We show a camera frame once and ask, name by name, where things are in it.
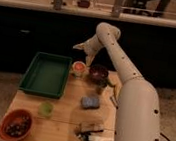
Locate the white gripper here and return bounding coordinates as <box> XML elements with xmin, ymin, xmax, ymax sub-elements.
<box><xmin>73</xmin><ymin>35</ymin><xmax>104</xmax><ymax>66</ymax></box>

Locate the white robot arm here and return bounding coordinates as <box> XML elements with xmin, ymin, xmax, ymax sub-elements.
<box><xmin>73</xmin><ymin>22</ymin><xmax>160</xmax><ymax>141</ymax></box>

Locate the paper cup with orange apple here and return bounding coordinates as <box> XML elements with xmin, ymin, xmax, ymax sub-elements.
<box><xmin>72</xmin><ymin>61</ymin><xmax>86</xmax><ymax>78</ymax></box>

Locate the small green cup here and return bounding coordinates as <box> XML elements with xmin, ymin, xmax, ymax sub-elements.
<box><xmin>38</xmin><ymin>101</ymin><xmax>53</xmax><ymax>117</ymax></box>

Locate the dark maroon bowl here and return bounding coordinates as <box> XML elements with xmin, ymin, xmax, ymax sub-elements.
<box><xmin>89</xmin><ymin>64</ymin><xmax>108</xmax><ymax>83</ymax></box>

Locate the green plastic tray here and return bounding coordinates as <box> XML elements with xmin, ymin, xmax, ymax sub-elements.
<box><xmin>19</xmin><ymin>52</ymin><xmax>72</xmax><ymax>99</ymax></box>

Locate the blue sponge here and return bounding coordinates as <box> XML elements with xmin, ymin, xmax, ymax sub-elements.
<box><xmin>81</xmin><ymin>96</ymin><xmax>100</xmax><ymax>109</ymax></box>

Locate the orange bowl with beans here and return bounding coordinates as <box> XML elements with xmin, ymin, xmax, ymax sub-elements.
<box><xmin>0</xmin><ymin>109</ymin><xmax>33</xmax><ymax>141</ymax></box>

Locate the white handled brush tool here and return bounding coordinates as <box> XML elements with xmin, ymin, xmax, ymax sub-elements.
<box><xmin>76</xmin><ymin>132</ymin><xmax>114</xmax><ymax>141</ymax></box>

